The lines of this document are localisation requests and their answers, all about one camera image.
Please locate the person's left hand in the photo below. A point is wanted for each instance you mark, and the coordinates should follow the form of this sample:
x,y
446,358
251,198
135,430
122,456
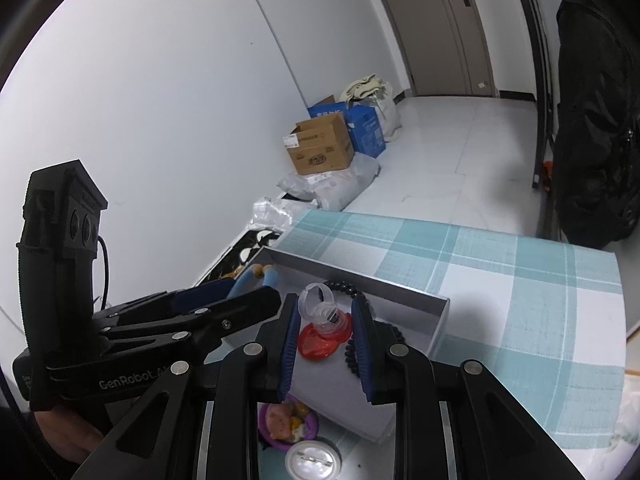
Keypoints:
x,y
70,432

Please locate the black backpack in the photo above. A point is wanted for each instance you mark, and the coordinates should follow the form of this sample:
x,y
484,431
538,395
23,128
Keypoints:
x,y
600,135

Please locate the beige cloth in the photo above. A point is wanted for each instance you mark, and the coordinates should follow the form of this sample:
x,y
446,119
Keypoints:
x,y
362,87

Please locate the grey door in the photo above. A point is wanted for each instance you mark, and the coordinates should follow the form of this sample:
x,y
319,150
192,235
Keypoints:
x,y
430,25

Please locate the blue cardboard box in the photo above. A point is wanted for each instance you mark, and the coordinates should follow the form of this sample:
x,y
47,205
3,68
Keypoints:
x,y
367,132

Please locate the orange tool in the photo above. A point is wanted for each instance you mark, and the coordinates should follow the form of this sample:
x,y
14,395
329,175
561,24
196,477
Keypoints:
x,y
547,175

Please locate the teal checkered tablecloth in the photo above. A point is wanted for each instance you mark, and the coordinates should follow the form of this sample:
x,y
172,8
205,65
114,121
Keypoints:
x,y
500,285

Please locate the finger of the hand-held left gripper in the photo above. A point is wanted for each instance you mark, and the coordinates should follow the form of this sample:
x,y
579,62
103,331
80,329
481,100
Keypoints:
x,y
240,312
200,294

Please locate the brown cardboard box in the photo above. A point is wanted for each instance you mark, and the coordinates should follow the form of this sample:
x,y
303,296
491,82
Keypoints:
x,y
320,147

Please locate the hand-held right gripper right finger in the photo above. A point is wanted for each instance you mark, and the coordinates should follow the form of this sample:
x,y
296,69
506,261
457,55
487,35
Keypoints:
x,y
362,350

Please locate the white plastic sack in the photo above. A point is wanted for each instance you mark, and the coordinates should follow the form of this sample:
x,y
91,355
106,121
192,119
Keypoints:
x,y
390,117

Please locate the white round badge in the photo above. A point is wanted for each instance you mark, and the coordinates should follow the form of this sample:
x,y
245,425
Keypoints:
x,y
312,465

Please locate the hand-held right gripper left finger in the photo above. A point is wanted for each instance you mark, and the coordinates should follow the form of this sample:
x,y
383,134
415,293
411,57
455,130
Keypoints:
x,y
287,345

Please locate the silver cardboard box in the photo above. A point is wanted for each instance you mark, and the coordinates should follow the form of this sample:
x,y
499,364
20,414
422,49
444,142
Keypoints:
x,y
320,385

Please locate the crumpled silver plastic bag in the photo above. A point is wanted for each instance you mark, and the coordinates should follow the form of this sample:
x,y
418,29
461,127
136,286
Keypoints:
x,y
272,215

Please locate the grey plastic parcel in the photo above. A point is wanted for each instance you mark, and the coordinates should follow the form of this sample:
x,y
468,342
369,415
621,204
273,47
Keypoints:
x,y
300,185
345,180

